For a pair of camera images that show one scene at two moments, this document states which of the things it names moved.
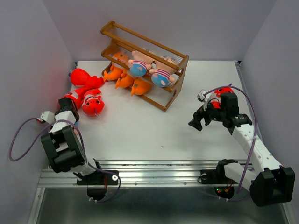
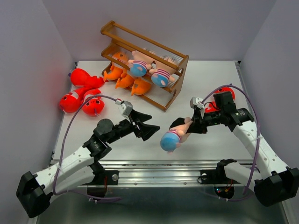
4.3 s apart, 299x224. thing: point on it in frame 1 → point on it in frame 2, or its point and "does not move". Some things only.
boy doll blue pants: x=138 y=66 does not move
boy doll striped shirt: x=162 y=74 does not move
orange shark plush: x=140 y=87 does not move
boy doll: x=76 y=124 → x=172 y=139
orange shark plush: x=126 y=81 does not move
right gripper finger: x=196 y=122 → x=195 y=128
